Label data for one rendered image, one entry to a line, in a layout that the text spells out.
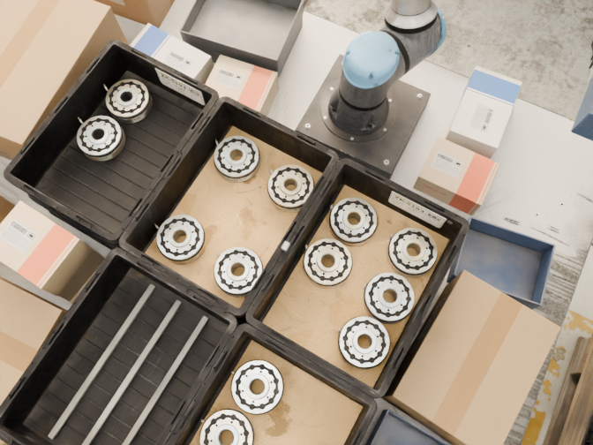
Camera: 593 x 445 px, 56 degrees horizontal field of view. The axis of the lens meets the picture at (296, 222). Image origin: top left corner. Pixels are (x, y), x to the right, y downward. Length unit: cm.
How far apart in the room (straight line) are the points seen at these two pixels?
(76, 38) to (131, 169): 34
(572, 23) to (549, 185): 136
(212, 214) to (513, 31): 177
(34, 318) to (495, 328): 94
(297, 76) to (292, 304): 65
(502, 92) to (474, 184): 26
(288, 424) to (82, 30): 101
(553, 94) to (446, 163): 122
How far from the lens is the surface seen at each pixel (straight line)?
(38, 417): 128
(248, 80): 146
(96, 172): 136
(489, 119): 145
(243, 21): 160
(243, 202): 126
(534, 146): 156
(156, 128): 137
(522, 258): 144
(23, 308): 129
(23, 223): 127
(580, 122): 114
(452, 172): 138
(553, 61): 264
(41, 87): 143
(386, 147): 141
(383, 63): 125
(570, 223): 151
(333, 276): 117
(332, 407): 117
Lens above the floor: 200
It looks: 71 degrees down
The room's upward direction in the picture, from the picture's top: 2 degrees counter-clockwise
